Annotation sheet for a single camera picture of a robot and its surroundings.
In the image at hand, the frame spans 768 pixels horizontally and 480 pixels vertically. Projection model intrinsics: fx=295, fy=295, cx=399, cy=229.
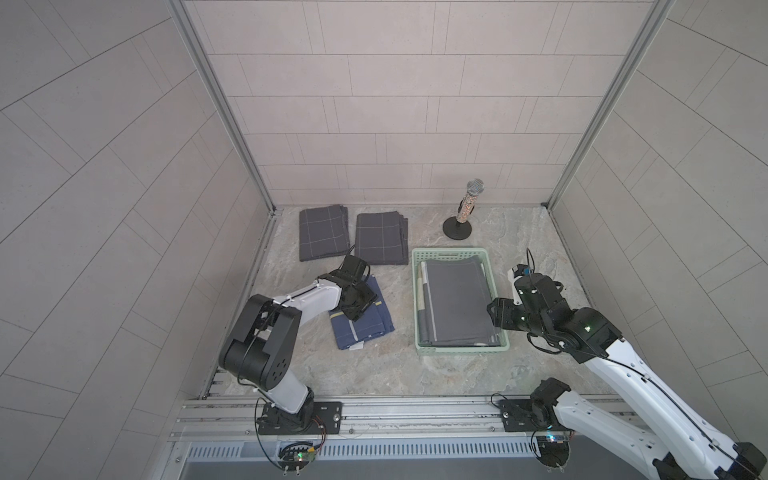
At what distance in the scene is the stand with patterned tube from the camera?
862 mm

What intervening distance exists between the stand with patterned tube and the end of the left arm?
37cm

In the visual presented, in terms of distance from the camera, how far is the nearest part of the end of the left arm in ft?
2.22
